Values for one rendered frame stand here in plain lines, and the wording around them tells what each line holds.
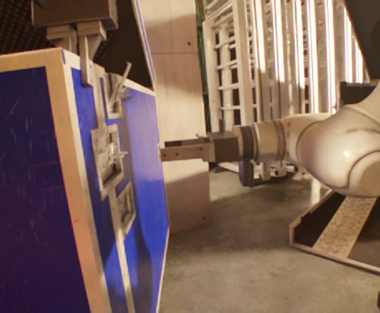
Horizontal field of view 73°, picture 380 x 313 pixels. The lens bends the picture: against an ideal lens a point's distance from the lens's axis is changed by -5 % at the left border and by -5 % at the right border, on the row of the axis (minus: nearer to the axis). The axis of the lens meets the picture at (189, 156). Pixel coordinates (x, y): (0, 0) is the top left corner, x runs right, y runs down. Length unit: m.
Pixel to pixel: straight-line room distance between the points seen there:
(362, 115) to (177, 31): 1.56
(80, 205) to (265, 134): 0.36
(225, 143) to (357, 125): 0.22
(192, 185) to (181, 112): 0.52
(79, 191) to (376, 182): 0.42
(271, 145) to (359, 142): 0.19
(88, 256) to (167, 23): 1.61
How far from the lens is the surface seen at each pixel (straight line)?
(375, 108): 0.48
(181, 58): 1.86
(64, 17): 0.51
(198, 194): 1.94
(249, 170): 0.57
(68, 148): 0.42
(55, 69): 0.42
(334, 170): 0.43
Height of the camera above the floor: 0.86
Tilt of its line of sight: 10 degrees down
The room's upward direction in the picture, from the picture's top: 5 degrees counter-clockwise
